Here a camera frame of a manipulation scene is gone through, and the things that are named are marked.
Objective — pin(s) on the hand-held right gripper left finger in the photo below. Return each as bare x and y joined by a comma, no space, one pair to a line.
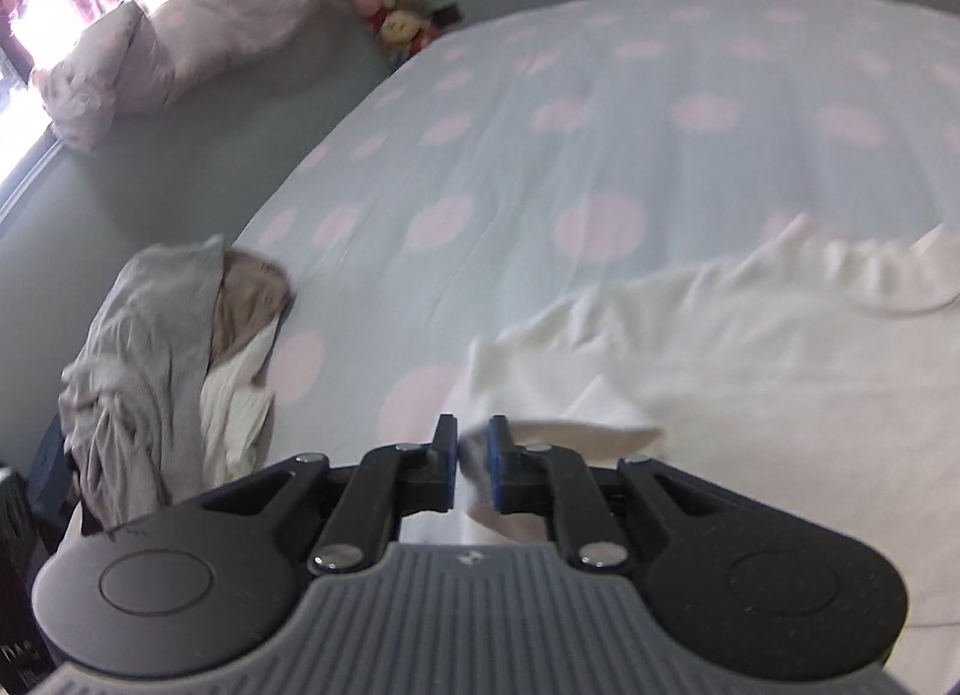
450,477

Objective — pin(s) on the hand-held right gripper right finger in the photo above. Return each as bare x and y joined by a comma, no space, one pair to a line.
495,470

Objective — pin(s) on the white long-sleeved top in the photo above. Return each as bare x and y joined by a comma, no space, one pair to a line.
750,380

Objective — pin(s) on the white ribbed garment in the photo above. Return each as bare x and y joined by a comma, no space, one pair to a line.
236,417

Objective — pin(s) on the brown garment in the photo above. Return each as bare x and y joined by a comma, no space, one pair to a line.
251,297

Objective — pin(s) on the grey garment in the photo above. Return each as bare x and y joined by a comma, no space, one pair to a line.
142,365

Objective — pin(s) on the pink-dotted light blue bed cover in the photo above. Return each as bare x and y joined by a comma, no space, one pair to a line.
562,140

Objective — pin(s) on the dark blue bag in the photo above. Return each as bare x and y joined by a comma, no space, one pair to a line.
52,477

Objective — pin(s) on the small pink pillow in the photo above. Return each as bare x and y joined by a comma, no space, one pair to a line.
105,80

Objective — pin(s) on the dark wall socket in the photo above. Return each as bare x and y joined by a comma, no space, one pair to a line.
447,14

